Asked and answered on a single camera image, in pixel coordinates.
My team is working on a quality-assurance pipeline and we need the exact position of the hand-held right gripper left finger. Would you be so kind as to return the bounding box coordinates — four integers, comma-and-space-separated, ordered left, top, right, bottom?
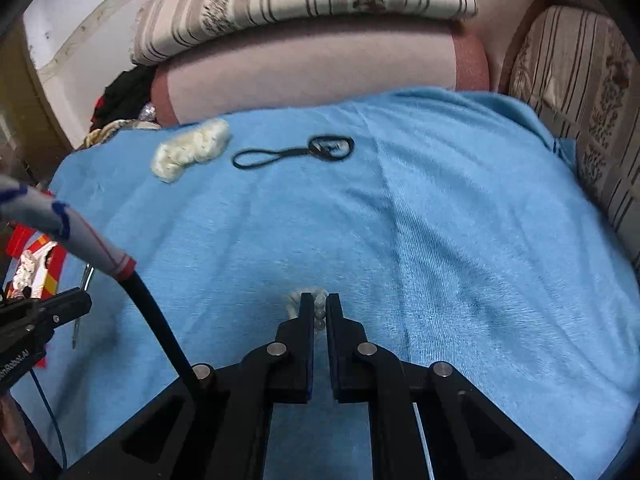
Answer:
62, 291, 316, 480

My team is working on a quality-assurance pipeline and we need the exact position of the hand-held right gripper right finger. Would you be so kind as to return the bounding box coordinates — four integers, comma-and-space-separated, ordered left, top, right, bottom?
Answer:
325, 292, 576, 480

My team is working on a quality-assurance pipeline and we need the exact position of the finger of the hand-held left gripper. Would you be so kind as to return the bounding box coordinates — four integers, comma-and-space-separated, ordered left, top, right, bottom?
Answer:
0, 290, 93, 348

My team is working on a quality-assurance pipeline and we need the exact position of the white pearl bracelet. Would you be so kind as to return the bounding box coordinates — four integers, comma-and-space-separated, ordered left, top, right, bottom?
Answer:
284, 287, 331, 333

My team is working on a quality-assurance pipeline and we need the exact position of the red and white box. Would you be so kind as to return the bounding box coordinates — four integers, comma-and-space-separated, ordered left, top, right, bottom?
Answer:
5, 224, 68, 368

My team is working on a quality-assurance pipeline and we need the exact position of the person's left hand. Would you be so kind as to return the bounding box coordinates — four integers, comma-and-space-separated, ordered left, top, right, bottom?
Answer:
0, 392, 33, 476

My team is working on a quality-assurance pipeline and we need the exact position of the blue knitted cloth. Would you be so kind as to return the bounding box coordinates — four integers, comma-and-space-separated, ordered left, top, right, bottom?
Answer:
10, 87, 640, 480

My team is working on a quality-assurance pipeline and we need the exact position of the patterned fabric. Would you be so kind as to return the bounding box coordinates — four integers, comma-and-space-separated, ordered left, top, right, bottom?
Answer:
75, 105, 163, 151

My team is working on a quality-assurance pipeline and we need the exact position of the cream dotted scrunchie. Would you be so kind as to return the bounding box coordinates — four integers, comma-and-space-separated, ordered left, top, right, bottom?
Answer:
150, 117, 232, 184

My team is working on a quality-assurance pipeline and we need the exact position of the pile of dark clothes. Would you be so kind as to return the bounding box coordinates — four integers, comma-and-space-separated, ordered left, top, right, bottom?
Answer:
90, 62, 158, 128

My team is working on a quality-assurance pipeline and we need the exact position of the pink sofa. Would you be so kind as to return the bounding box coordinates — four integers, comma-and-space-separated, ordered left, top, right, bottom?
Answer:
151, 0, 601, 128

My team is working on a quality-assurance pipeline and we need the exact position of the brown striped floral cushion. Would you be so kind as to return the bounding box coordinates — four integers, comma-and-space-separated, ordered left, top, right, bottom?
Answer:
507, 5, 640, 271

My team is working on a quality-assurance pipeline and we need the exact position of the black cable with white sleeve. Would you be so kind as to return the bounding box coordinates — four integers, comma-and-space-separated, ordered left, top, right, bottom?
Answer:
0, 175, 206, 396

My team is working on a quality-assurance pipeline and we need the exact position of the thin blue cable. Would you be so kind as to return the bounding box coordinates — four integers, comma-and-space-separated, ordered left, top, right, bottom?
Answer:
30, 367, 68, 468

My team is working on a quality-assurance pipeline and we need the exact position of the thin black hair tie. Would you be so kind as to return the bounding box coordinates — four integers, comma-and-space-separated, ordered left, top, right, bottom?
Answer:
231, 135, 356, 170

